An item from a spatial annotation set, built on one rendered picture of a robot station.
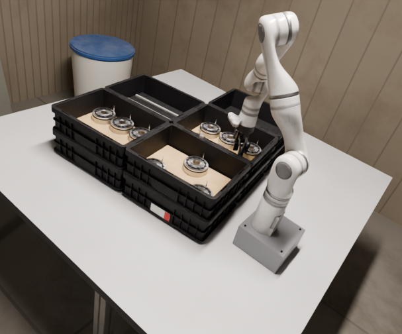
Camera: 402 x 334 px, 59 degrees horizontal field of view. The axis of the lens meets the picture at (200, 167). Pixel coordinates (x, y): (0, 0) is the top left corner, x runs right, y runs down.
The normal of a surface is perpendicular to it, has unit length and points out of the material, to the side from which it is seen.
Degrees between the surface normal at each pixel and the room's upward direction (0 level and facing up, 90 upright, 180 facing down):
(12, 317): 0
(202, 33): 90
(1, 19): 90
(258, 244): 90
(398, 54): 90
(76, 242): 0
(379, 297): 0
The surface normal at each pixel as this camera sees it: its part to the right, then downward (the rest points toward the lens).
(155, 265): 0.20, -0.79
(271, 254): -0.61, 0.37
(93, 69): -0.08, 0.63
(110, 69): 0.41, 0.66
